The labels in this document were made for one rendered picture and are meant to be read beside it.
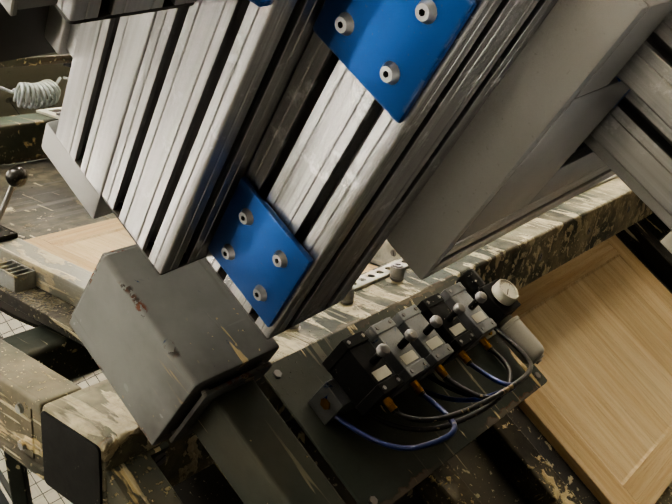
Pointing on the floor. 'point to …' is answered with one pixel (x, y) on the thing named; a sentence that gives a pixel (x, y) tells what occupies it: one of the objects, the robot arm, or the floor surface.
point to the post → (260, 451)
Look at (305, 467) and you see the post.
